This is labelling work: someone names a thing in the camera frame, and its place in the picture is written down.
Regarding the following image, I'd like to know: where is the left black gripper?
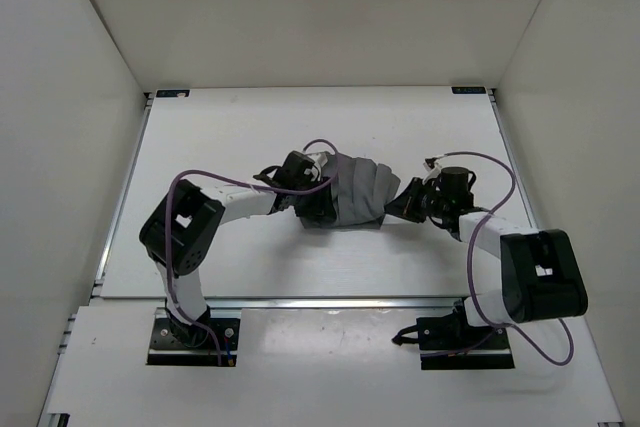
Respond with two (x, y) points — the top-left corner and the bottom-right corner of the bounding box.
(292, 175), (336, 219)

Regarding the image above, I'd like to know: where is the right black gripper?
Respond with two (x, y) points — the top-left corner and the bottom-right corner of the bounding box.
(382, 178), (449, 224)

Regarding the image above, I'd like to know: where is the grey pleated skirt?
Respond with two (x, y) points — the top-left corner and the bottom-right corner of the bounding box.
(299, 150), (403, 231)

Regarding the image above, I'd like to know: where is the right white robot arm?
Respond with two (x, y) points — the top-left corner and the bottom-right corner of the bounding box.
(385, 167), (588, 348)

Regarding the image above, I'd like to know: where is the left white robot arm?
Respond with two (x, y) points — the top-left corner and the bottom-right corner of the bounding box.
(139, 150), (338, 354)

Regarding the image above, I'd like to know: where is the right blue corner label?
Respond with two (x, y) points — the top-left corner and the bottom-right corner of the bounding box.
(451, 86), (486, 95)

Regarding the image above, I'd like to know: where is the blue corner label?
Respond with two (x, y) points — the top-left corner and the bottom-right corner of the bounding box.
(155, 89), (190, 98)
(451, 86), (486, 95)

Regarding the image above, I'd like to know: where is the left blue corner label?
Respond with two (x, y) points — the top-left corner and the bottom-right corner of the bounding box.
(155, 89), (190, 98)

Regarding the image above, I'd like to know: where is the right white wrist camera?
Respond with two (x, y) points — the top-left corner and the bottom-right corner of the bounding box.
(422, 156), (442, 185)

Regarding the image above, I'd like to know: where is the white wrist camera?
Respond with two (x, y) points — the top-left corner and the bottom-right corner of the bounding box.
(304, 152), (328, 181)
(422, 156), (442, 185)

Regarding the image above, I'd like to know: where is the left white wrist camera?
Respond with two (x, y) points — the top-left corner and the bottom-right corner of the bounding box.
(304, 152), (328, 181)

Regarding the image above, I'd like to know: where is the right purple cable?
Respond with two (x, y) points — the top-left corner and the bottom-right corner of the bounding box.
(419, 150), (575, 366)

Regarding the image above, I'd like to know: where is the purple cable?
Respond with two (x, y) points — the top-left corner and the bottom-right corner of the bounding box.
(419, 150), (575, 366)
(164, 139), (340, 367)

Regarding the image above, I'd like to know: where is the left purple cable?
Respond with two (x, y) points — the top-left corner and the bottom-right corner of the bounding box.
(164, 139), (340, 367)

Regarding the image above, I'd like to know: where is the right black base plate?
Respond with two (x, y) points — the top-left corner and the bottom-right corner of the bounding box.
(416, 314), (515, 371)

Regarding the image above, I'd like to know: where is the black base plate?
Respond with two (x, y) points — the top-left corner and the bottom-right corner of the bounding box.
(416, 314), (515, 371)
(146, 316), (241, 368)

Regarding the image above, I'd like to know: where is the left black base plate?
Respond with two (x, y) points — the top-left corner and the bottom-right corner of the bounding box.
(146, 316), (241, 368)

